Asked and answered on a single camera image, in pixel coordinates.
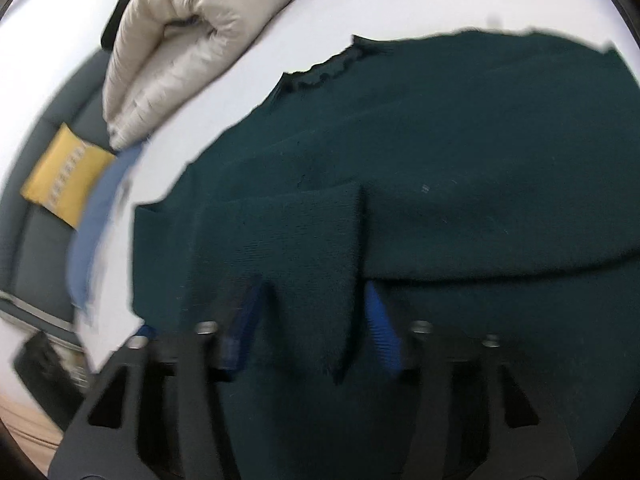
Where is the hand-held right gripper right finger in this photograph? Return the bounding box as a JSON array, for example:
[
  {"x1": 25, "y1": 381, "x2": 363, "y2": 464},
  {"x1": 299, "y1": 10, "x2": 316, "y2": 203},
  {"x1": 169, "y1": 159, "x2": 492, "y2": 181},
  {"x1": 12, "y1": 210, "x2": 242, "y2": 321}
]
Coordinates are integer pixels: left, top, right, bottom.
[{"x1": 365, "y1": 280, "x2": 581, "y2": 480}]

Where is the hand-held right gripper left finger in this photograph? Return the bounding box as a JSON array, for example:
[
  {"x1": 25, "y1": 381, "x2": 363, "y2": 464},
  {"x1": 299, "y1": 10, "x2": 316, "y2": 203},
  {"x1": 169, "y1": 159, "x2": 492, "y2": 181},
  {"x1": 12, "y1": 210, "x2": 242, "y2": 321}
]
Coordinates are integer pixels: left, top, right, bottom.
[{"x1": 47, "y1": 280, "x2": 273, "y2": 480}]

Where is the dark green knit sweater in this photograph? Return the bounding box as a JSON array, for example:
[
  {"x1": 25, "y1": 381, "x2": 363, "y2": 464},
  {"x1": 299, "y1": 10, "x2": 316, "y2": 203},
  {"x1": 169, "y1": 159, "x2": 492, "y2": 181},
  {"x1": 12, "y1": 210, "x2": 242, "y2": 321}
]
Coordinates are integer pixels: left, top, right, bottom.
[{"x1": 131, "y1": 30, "x2": 640, "y2": 480}]

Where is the blue pillow with white trim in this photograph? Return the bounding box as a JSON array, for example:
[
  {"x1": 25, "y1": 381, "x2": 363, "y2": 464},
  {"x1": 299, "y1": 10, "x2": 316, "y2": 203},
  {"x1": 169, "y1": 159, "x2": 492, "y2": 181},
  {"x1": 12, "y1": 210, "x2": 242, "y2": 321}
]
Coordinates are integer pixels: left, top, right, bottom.
[{"x1": 66, "y1": 142, "x2": 151, "y2": 321}]

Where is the dark bedside furniture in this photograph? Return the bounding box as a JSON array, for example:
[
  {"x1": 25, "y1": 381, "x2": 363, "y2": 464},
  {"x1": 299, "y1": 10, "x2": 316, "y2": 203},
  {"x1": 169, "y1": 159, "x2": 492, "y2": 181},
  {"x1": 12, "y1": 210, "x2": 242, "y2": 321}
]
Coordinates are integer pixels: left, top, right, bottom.
[{"x1": 12, "y1": 332, "x2": 91, "y2": 431}]

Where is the grey upholstered headboard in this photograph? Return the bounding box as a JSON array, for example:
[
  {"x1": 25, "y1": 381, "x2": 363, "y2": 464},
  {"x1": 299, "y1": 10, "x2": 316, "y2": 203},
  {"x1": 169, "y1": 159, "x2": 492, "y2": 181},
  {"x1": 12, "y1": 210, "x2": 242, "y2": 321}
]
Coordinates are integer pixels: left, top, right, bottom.
[{"x1": 0, "y1": 50, "x2": 116, "y2": 341}]

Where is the yellow patterned pillow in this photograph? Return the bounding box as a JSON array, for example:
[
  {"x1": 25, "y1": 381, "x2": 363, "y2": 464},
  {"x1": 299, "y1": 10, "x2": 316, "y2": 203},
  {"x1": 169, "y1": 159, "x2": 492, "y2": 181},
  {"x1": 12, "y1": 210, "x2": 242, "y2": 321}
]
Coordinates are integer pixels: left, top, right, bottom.
[{"x1": 20, "y1": 124, "x2": 117, "y2": 228}]

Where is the beige folded duvet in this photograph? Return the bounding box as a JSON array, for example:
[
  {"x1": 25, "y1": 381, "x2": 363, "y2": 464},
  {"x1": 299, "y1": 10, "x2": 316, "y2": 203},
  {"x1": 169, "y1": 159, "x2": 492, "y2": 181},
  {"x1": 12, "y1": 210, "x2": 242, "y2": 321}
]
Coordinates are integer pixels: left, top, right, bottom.
[{"x1": 102, "y1": 0, "x2": 306, "y2": 153}]

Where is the black blanket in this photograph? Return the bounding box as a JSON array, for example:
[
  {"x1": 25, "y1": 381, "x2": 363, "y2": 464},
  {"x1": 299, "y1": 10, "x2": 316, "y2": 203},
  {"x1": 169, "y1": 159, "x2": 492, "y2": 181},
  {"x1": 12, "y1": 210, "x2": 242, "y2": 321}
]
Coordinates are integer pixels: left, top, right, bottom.
[{"x1": 100, "y1": 0, "x2": 136, "y2": 51}]

